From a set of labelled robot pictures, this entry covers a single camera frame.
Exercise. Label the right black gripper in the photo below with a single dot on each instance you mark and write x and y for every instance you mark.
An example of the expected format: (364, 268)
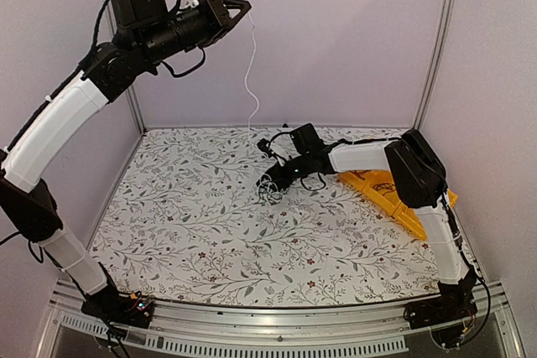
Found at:
(278, 175)

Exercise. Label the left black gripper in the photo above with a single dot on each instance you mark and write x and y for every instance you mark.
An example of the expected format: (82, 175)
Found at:
(216, 3)

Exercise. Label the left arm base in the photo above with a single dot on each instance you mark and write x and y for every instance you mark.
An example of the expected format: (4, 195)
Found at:
(111, 306)

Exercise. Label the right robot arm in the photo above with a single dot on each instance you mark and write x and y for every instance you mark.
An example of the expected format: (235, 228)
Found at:
(419, 178)

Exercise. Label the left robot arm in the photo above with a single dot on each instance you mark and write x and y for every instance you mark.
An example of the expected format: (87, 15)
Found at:
(148, 33)

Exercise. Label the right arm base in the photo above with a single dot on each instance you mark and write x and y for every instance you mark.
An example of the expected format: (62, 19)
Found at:
(454, 311)

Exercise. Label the floral table mat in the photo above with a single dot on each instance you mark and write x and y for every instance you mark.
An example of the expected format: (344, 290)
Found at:
(188, 223)

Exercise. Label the yellow bin middle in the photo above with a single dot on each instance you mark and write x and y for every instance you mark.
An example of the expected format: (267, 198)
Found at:
(377, 186)

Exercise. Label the yellow bin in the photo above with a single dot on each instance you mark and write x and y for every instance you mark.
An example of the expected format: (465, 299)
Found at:
(377, 186)
(415, 219)

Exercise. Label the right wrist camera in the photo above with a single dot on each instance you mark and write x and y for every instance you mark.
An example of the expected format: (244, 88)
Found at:
(273, 150)

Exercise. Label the left aluminium post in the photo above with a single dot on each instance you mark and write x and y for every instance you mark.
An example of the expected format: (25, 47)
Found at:
(127, 84)

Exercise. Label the aluminium post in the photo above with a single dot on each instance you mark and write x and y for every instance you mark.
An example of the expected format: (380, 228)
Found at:
(433, 69)
(127, 84)

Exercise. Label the aluminium front rail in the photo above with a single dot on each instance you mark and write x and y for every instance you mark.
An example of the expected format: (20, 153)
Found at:
(197, 330)

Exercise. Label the right aluminium post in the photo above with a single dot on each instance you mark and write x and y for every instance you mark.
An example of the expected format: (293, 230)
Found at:
(433, 69)

